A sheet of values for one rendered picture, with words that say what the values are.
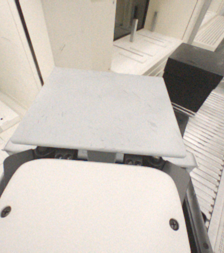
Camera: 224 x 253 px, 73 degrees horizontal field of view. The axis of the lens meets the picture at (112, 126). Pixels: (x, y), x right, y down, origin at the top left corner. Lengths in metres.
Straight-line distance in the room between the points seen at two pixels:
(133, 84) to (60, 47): 0.24
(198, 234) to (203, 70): 0.80
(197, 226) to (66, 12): 0.39
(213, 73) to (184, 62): 0.15
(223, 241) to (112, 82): 1.59
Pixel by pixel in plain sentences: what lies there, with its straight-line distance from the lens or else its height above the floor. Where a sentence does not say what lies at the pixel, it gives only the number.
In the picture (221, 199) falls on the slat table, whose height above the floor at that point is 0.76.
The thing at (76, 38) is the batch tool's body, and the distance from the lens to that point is 0.40.
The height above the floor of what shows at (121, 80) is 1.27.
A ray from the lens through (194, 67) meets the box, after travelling 0.92.
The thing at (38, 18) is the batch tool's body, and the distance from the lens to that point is 0.36.
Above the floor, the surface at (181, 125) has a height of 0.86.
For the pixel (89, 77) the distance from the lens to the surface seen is 0.16.
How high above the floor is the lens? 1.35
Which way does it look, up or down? 49 degrees down
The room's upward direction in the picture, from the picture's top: 7 degrees clockwise
